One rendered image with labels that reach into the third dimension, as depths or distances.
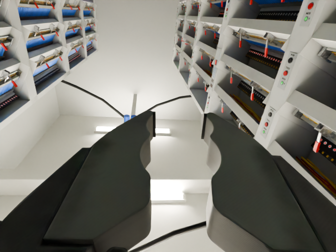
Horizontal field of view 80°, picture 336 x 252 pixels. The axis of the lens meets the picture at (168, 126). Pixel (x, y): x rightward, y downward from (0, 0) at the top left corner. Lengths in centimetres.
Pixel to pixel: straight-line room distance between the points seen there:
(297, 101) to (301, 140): 22
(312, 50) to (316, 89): 14
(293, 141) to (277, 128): 11
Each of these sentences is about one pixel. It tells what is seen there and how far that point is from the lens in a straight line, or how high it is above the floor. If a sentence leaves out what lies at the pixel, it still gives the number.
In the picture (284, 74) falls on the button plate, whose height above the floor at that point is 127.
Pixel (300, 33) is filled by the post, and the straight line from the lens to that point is 82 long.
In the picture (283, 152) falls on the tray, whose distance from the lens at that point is 83.
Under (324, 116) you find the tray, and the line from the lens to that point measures 70.
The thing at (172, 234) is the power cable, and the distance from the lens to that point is 98.
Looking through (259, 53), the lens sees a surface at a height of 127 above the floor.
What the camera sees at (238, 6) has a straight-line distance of 141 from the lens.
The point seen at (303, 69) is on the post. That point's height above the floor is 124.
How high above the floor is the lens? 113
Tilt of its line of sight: 28 degrees up
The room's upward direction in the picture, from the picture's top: 174 degrees counter-clockwise
